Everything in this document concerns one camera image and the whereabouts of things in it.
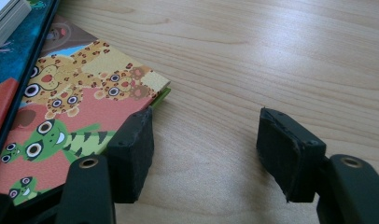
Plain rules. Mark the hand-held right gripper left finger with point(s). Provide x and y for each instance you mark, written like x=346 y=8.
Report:
x=131 y=155

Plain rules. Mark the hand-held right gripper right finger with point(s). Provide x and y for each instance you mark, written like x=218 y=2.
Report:
x=287 y=152

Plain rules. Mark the colourful animal picture book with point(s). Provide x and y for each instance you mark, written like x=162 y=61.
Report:
x=85 y=102

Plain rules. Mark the blue monster picture book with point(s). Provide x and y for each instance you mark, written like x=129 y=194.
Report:
x=19 y=40

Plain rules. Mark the white caterpillar picture book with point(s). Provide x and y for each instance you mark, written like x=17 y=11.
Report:
x=4 y=15

